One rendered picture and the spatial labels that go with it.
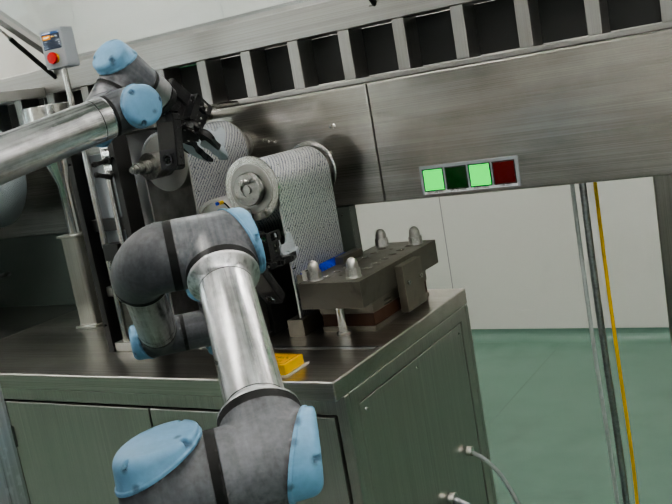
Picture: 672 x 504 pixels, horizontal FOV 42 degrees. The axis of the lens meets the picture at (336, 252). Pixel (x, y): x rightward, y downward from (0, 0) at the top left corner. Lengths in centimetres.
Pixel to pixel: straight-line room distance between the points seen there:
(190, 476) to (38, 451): 130
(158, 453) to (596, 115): 128
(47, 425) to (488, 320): 299
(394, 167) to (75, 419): 98
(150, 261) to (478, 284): 352
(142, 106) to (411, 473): 97
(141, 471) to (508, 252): 373
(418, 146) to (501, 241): 255
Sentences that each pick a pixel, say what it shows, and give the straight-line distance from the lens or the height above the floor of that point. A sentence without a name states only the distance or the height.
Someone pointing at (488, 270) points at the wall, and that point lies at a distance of 475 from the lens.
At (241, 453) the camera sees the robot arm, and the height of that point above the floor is 102.
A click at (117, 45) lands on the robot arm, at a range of 173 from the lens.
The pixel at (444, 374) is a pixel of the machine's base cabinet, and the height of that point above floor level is 74.
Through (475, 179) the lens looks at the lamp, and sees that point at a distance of 212.
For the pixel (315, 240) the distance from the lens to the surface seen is 212.
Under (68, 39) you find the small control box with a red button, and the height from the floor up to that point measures 168.
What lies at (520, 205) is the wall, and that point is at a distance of 461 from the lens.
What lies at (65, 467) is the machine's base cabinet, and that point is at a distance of 234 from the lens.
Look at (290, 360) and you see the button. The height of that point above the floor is 92.
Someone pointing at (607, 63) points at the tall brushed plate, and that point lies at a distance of 201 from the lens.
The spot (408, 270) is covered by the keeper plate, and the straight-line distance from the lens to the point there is 205.
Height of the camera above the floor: 143
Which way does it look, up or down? 10 degrees down
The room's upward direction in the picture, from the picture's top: 10 degrees counter-clockwise
